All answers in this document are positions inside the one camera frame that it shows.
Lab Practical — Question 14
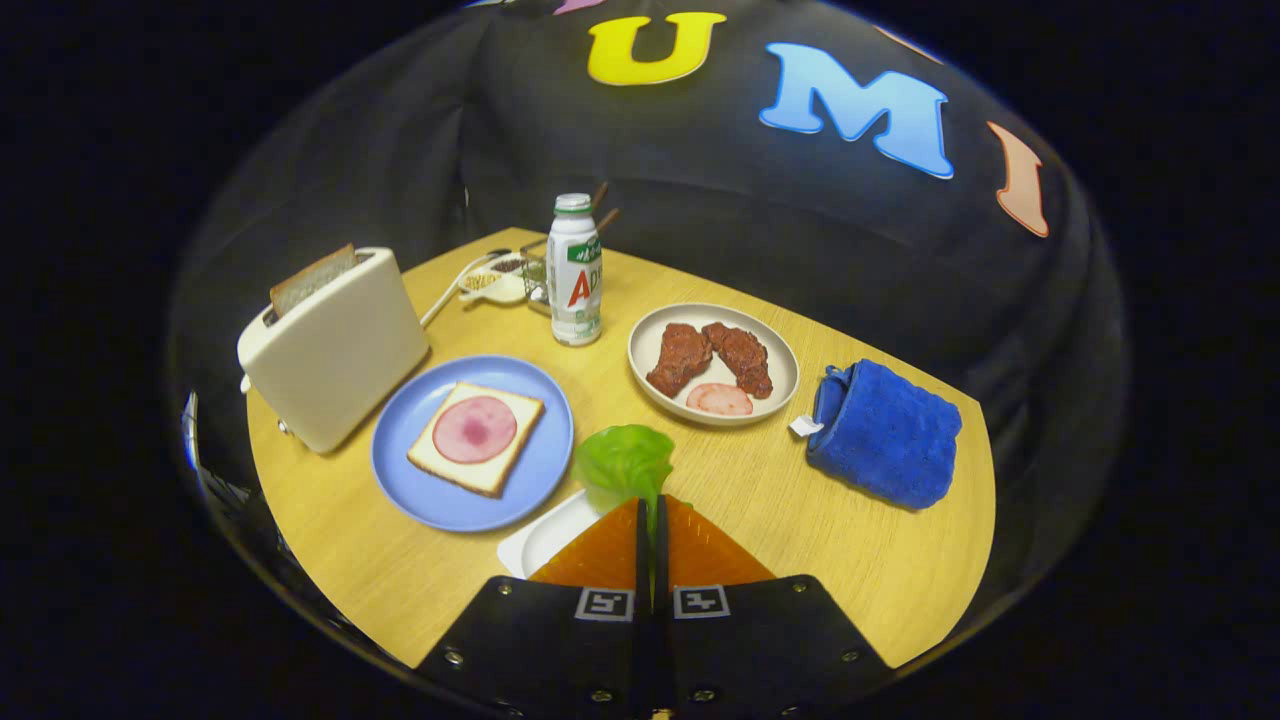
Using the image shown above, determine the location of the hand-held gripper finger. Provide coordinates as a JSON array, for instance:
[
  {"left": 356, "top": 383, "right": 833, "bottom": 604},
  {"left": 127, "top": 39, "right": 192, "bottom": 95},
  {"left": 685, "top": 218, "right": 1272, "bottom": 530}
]
[
  {"left": 655, "top": 494, "right": 894, "bottom": 719},
  {"left": 415, "top": 497, "right": 654, "bottom": 719}
]

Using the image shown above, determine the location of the green lettuce leaf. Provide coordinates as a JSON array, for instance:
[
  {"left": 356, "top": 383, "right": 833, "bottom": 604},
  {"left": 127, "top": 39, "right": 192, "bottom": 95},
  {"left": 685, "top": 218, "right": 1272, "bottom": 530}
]
[{"left": 572, "top": 424, "right": 677, "bottom": 541}]

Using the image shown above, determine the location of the toasted bread slice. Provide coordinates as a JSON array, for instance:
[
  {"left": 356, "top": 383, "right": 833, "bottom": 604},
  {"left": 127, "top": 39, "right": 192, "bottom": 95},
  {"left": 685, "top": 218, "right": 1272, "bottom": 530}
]
[{"left": 270, "top": 243, "right": 358, "bottom": 319}]

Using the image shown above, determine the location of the white square plate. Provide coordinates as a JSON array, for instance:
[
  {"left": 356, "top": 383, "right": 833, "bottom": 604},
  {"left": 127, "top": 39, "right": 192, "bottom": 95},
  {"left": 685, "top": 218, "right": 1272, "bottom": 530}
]
[{"left": 497, "top": 488, "right": 606, "bottom": 579}]

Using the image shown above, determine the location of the pale pink ham slice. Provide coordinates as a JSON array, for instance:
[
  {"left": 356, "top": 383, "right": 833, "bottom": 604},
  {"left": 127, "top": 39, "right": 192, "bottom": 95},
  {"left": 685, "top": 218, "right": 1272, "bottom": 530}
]
[{"left": 686, "top": 383, "right": 755, "bottom": 418}]

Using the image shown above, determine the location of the blue round plate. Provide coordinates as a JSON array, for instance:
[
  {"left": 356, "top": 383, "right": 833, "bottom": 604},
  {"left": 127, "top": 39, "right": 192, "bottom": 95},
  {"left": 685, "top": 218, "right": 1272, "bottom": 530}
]
[{"left": 371, "top": 355, "right": 575, "bottom": 533}]

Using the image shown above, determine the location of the white bread slice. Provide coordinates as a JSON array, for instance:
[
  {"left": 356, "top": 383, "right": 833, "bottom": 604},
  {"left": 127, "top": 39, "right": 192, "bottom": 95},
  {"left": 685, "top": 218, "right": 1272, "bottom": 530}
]
[{"left": 406, "top": 381, "right": 546, "bottom": 499}]

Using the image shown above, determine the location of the brown meat piece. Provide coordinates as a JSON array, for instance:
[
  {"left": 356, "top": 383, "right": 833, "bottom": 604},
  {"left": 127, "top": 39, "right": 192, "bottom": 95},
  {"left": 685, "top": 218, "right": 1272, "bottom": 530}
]
[
  {"left": 702, "top": 321, "right": 775, "bottom": 400},
  {"left": 646, "top": 322, "right": 715, "bottom": 399}
]

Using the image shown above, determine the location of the beige round plate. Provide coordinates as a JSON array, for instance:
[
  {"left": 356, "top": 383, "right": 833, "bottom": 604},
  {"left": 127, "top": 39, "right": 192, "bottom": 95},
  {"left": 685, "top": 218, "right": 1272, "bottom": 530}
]
[{"left": 628, "top": 303, "right": 801, "bottom": 428}]

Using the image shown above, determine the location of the blue folded towel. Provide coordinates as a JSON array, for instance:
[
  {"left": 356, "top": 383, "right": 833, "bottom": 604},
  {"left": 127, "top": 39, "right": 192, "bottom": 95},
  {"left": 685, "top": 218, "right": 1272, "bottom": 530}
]
[{"left": 789, "top": 359, "right": 963, "bottom": 511}]

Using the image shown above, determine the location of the white drink bottle green cap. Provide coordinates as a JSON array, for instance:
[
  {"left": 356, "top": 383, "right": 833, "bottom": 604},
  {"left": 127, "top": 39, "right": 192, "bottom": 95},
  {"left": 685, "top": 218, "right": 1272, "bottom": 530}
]
[{"left": 546, "top": 193, "right": 604, "bottom": 347}]

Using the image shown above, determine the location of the white divided condiment dish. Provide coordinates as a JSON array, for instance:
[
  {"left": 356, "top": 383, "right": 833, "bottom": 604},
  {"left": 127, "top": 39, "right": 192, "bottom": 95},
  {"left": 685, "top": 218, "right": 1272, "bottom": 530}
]
[{"left": 458, "top": 252, "right": 531, "bottom": 305}]

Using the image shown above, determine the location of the black backdrop cloth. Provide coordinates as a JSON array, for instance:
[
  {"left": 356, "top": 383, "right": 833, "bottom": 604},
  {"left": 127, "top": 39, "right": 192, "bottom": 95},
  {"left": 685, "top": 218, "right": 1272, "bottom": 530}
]
[{"left": 168, "top": 0, "right": 1131, "bottom": 601}]

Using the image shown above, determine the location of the cream toaster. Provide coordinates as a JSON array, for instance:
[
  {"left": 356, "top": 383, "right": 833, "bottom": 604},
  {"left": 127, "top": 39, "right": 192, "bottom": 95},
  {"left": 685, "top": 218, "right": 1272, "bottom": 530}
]
[{"left": 237, "top": 247, "right": 431, "bottom": 455}]

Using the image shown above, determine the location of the white toaster cable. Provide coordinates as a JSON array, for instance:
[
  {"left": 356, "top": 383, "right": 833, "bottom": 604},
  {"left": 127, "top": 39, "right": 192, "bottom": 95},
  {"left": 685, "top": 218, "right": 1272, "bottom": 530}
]
[{"left": 420, "top": 250, "right": 501, "bottom": 328}]

